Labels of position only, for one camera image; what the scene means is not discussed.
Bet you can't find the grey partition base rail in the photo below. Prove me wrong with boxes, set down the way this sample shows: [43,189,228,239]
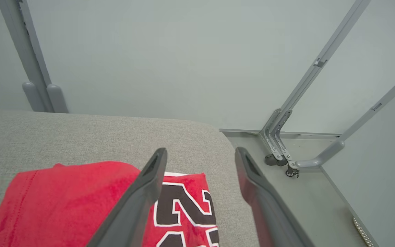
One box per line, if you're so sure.
[219,128,342,139]

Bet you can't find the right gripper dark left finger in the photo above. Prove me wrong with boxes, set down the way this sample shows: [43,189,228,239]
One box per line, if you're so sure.
[86,148,168,247]

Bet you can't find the grey corner partition post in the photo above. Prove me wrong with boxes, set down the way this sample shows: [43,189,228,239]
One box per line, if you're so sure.
[259,0,371,162]

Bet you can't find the red shirt white sleeves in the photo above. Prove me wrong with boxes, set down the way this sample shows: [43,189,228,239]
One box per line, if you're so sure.
[0,161,218,247]

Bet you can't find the curved grey partition leg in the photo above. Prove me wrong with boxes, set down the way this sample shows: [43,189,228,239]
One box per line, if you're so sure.
[289,139,345,169]

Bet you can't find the grey partition post with clip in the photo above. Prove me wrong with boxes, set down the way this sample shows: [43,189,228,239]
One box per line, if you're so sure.
[336,64,395,144]

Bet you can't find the grey rounded post foot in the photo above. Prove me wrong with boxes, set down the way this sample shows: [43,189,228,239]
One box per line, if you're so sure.
[22,81,44,113]
[46,84,69,114]

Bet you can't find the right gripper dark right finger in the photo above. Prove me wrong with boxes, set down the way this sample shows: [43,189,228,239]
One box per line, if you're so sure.
[234,147,316,247]

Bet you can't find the textured grey strip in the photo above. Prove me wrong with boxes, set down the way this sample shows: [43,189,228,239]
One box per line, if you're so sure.
[352,217,376,247]

